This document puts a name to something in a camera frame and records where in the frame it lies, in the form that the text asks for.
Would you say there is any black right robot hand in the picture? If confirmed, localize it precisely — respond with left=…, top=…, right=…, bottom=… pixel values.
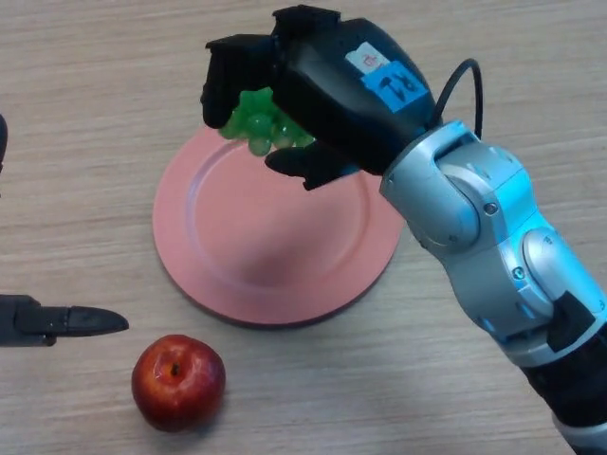
left=199, top=4, right=445, bottom=191

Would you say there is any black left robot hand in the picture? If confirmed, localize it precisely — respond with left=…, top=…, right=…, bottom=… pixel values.
left=0, top=113, right=130, bottom=348

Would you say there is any green grape bunch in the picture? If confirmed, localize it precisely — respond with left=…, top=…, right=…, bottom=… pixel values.
left=217, top=87, right=317, bottom=157

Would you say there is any pink round plate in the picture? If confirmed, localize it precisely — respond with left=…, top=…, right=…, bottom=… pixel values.
left=152, top=125, right=405, bottom=328

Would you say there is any red apple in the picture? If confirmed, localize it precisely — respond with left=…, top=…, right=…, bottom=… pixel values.
left=131, top=334, right=227, bottom=432

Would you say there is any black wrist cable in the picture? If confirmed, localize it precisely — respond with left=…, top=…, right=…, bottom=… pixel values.
left=433, top=58, right=484, bottom=141

